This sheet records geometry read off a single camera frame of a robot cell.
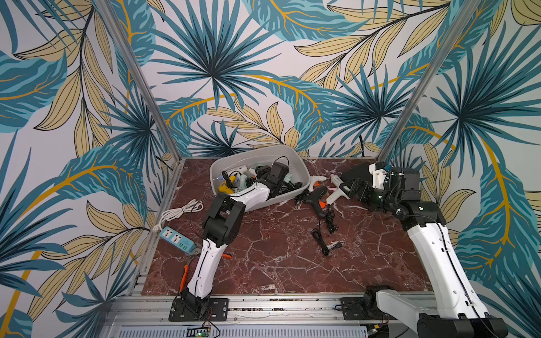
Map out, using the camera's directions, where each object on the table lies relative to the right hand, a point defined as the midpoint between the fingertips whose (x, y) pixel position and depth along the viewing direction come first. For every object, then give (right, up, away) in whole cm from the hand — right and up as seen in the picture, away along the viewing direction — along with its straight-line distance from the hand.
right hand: (349, 189), depth 72 cm
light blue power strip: (-66, -22, +15) cm, 71 cm away
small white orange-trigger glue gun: (-3, +4, +37) cm, 38 cm away
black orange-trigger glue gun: (-6, -5, +31) cm, 32 cm away
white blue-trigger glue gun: (-42, +8, +38) cm, 57 cm away
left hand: (-33, +8, +27) cm, 44 cm away
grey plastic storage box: (-14, +11, +39) cm, 42 cm away
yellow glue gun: (-50, -1, +31) cm, 59 cm away
